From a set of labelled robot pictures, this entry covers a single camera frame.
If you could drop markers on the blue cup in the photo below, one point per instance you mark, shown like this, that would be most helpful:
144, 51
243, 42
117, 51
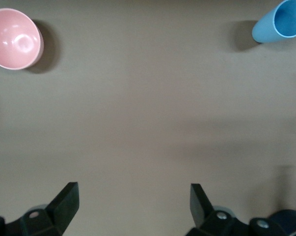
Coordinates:
268, 27

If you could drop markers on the pink bowl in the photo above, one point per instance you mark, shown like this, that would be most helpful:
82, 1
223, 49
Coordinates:
14, 40

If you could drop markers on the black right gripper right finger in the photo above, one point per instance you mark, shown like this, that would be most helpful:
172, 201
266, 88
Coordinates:
204, 209

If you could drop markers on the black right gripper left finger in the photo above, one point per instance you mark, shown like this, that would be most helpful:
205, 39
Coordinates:
61, 209

